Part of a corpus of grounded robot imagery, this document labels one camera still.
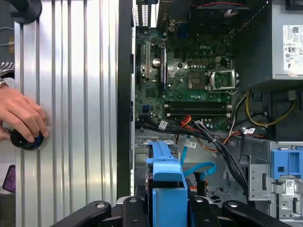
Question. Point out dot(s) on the blue drive bay latch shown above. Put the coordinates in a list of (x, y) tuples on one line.
[(287, 163)]

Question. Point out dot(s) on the silver coin battery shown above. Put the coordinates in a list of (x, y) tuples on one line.
[(157, 63)]

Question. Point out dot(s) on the CPU socket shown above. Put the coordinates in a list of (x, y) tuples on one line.
[(196, 80)]

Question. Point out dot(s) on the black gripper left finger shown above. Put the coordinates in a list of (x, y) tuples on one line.
[(135, 212)]

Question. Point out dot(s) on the grey power supply unit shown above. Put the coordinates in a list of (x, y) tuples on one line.
[(279, 47)]

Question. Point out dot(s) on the black open PC case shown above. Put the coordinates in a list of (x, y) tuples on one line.
[(124, 94)]

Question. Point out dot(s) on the silver wristwatch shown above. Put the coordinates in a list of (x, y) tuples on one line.
[(2, 83)]

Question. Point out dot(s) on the person's hand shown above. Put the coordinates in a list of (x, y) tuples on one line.
[(21, 111)]

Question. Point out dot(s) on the metal socket cover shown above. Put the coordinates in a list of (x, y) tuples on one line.
[(210, 80)]

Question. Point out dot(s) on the black round stand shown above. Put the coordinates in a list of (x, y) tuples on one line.
[(28, 9)]

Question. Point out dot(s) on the black expansion slot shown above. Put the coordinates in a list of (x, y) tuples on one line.
[(163, 71)]

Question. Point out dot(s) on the green motherboard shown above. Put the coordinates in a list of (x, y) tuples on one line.
[(180, 104)]

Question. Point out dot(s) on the metal drive bay cage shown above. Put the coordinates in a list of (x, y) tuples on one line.
[(258, 179)]

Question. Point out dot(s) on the white expansion slot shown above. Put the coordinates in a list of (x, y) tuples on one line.
[(148, 59)]

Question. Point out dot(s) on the RAM slot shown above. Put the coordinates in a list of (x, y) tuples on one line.
[(196, 103), (196, 114), (196, 107), (196, 110)]

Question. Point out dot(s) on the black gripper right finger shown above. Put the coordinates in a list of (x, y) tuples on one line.
[(201, 212)]

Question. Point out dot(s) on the hard disk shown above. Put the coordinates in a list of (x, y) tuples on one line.
[(168, 201)]

